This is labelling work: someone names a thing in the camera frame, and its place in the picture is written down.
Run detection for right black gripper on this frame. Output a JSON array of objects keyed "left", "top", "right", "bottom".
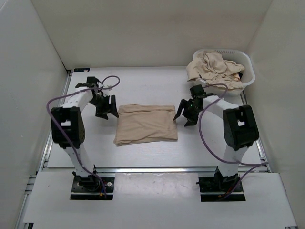
[{"left": 173, "top": 99, "right": 202, "bottom": 127}]

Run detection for front aluminium rail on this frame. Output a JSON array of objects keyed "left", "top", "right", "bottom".
[{"left": 97, "top": 166, "right": 270, "bottom": 174}]

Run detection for white laundry basket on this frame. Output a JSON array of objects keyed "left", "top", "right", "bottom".
[{"left": 186, "top": 49, "right": 255, "bottom": 96}]

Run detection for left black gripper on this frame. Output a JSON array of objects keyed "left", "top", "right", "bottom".
[{"left": 89, "top": 94, "right": 119, "bottom": 120}]

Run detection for beige clothes pile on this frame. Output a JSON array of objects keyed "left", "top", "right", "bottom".
[{"left": 186, "top": 51, "right": 245, "bottom": 90}]

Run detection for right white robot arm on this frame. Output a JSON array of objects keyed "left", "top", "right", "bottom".
[{"left": 175, "top": 85, "right": 259, "bottom": 191}]

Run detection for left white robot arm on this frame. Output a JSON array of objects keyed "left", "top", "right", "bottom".
[{"left": 46, "top": 76, "right": 119, "bottom": 194}]

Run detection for right aluminium rail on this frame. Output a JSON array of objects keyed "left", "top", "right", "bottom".
[{"left": 241, "top": 91, "right": 271, "bottom": 173}]

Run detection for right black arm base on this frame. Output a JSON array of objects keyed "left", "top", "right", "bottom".
[{"left": 196, "top": 171, "right": 246, "bottom": 202}]

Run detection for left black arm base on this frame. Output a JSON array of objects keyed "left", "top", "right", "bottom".
[{"left": 70, "top": 170, "right": 115, "bottom": 200}]

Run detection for black corner label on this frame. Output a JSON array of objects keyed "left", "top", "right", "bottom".
[{"left": 73, "top": 68, "right": 90, "bottom": 72}]

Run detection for beige trousers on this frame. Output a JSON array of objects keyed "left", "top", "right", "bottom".
[{"left": 113, "top": 104, "right": 178, "bottom": 146}]

